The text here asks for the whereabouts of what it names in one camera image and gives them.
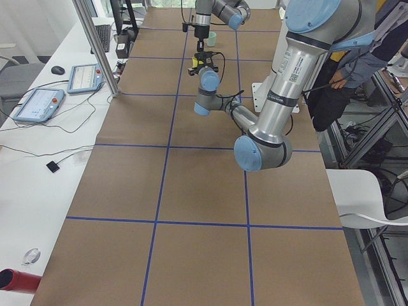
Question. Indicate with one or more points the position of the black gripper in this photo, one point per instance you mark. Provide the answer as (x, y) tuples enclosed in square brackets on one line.
[(200, 33), (203, 64)]

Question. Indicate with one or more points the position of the yellow plastic cup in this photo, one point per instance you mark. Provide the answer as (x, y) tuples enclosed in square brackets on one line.
[(197, 62)]

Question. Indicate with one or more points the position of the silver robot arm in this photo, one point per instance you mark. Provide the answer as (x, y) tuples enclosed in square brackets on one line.
[(314, 27), (232, 13)]

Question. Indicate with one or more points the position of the pale green plastic cup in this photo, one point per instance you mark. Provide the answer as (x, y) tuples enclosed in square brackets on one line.
[(212, 38)]

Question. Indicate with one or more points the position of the black mini computer box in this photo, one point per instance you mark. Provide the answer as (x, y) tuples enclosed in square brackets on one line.
[(122, 47)]

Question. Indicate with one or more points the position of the black computer monitor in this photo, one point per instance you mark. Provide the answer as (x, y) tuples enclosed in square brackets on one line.
[(118, 16)]

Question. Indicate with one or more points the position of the black keyboard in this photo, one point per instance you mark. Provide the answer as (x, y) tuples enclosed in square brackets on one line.
[(104, 35)]

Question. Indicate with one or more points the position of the far blue teach pendant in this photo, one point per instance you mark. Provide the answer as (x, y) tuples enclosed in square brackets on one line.
[(84, 78)]

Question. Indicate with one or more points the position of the blue teach pendant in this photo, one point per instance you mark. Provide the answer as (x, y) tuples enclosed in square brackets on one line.
[(40, 105), (84, 78)]

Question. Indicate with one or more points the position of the seated person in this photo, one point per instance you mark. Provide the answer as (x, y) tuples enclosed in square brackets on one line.
[(344, 72)]

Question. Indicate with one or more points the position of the black computer mouse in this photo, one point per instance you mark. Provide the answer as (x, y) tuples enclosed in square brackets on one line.
[(57, 70)]

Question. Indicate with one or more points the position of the near blue teach pendant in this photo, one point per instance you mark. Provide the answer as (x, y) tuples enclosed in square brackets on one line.
[(40, 105)]

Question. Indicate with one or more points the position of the grey office chair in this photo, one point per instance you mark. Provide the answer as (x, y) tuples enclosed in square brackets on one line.
[(15, 81)]

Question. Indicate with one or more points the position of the small black sensor pad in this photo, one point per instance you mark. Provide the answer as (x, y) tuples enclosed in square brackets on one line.
[(52, 166)]

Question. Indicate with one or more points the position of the white plastic chair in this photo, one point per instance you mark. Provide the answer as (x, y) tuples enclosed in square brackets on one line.
[(358, 199)]

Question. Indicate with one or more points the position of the clear tape roll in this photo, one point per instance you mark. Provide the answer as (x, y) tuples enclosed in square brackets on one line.
[(31, 256)]

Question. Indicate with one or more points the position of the red cylinder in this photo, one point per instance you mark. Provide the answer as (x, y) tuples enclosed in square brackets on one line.
[(20, 282)]

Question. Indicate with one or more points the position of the aluminium frame post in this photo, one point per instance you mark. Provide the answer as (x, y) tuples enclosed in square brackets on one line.
[(94, 41)]

